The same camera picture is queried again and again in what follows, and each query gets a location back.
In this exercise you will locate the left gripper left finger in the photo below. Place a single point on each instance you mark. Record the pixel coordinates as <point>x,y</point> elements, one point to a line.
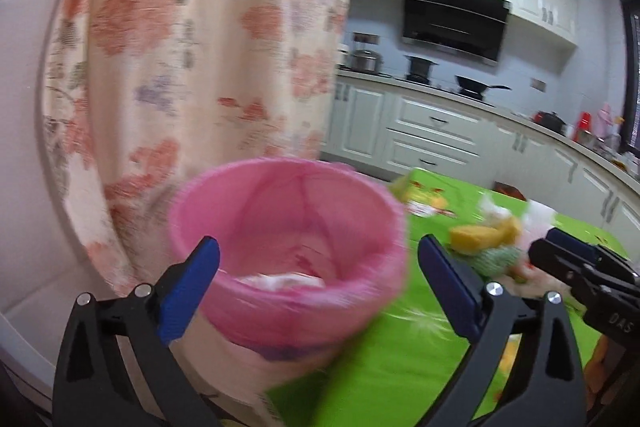
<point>92,386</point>

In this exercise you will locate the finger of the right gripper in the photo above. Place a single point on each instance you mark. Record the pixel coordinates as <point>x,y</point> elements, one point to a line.
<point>569,248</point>
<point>565,266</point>

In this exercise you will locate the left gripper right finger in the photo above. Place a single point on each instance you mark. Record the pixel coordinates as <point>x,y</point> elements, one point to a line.
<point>545,386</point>

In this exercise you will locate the green white rag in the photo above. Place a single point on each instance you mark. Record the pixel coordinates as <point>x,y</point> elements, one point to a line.
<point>494,262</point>

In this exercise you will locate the yellow sponge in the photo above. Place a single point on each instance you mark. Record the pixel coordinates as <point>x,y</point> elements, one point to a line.
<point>469,240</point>

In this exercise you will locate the pink foam fruit net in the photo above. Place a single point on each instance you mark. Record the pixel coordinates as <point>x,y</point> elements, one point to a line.
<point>536,221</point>
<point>283,281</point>

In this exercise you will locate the white tissue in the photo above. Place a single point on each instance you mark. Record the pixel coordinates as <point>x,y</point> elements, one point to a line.
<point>491,214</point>

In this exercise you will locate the pink lined trash bin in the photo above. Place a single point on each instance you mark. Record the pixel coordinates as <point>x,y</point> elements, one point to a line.
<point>280,215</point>

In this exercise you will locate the person's right hand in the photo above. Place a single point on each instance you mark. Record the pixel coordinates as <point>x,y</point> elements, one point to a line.
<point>595,372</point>

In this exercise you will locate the pink thermos bottle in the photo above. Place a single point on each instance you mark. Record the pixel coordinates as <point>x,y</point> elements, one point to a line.
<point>604,121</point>

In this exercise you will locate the black red electric pot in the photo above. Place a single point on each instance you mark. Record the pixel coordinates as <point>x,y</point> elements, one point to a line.
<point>550,121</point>

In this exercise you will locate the black frying pan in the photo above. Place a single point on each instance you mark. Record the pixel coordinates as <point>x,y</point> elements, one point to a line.
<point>475,89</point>

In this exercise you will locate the white lower cabinets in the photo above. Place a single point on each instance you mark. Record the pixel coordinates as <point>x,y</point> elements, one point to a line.
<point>385,127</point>

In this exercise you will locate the dark framed window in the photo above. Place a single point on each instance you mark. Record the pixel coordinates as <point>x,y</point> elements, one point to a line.
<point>629,130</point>

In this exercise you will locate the black stock pot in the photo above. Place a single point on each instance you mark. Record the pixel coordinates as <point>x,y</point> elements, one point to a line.
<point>419,69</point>

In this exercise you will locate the black range hood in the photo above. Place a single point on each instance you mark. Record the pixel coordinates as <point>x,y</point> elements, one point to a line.
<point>472,27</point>

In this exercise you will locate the silver pressure cooker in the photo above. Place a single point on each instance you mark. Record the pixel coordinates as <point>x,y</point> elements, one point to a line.
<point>367,61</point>

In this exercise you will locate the floral curtain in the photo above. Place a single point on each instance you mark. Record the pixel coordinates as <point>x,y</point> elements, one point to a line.
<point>140,96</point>

